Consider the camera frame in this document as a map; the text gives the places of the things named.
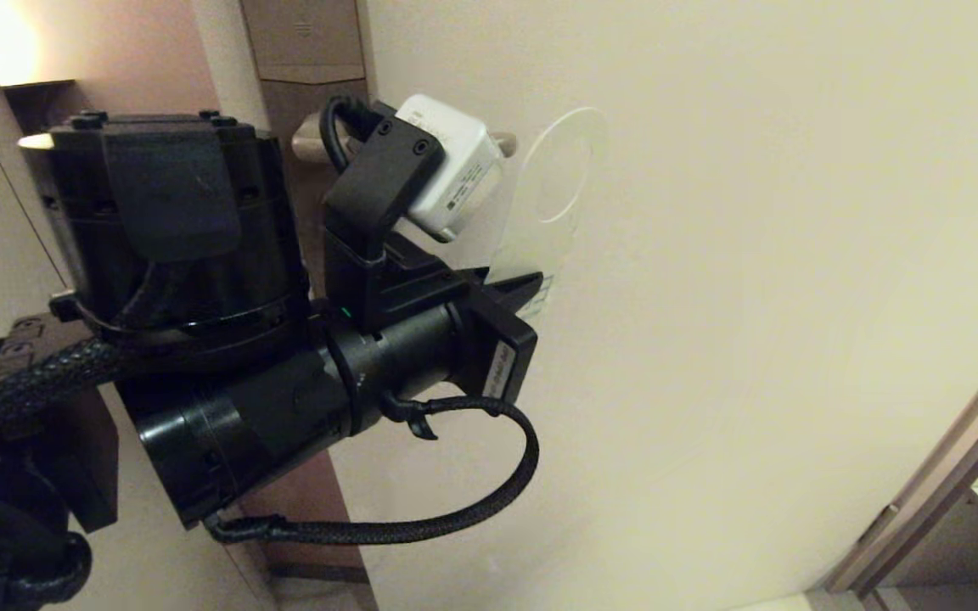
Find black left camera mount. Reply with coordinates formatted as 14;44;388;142
322;102;490;334

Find glowing wall lamp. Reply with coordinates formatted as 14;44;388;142
0;79;76;132

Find beige metal door handle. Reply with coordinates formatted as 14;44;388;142
291;113;518;164

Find brown metal lock plate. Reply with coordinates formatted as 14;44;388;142
239;0;373;294

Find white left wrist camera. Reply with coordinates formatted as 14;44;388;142
394;93;507;244

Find beige open shelf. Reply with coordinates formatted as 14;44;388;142
875;488;978;611

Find blue do-not-disturb door hanger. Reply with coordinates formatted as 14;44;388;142
489;106;609;322

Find cream white door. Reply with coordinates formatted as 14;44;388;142
190;0;978;611

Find metal frame hinge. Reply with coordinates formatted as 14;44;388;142
858;505;902;548

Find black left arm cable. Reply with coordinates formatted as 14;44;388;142
0;95;541;546

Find dark baseboard strip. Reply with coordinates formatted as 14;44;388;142
268;563;368;585

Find brown door frame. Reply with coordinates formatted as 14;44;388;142
824;322;978;599

